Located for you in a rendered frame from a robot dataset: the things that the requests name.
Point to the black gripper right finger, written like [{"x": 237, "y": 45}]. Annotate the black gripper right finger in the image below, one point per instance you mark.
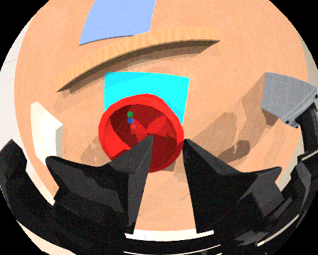
[{"x": 215, "y": 187}]

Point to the red cup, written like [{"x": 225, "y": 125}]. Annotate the red cup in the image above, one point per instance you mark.
[{"x": 152, "y": 117}]

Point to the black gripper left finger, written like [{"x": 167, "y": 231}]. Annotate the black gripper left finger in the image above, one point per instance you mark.
[{"x": 119, "y": 184}]

